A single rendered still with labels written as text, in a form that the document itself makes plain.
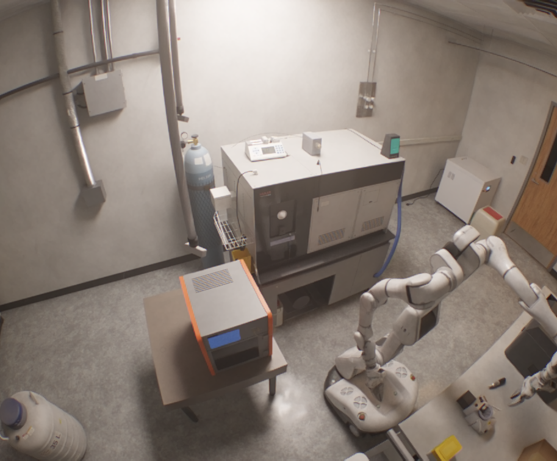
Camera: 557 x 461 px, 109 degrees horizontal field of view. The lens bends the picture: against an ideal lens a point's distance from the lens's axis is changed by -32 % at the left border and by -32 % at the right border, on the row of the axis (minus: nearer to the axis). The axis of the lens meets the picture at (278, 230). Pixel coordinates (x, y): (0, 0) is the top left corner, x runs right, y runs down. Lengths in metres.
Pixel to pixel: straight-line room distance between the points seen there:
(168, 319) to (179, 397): 0.54
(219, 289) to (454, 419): 1.37
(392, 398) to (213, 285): 1.45
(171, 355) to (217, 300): 0.55
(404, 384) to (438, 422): 0.69
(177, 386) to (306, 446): 1.06
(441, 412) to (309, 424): 1.08
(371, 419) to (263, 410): 0.82
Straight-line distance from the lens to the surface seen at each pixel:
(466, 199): 4.52
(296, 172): 1.78
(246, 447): 2.28
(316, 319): 2.74
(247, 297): 1.43
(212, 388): 1.67
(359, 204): 2.14
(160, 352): 1.84
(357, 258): 2.42
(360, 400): 2.05
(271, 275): 2.05
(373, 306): 1.24
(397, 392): 2.23
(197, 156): 2.30
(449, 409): 1.63
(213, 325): 1.35
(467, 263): 1.30
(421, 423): 1.54
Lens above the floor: 2.25
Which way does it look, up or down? 38 degrees down
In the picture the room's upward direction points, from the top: 1 degrees clockwise
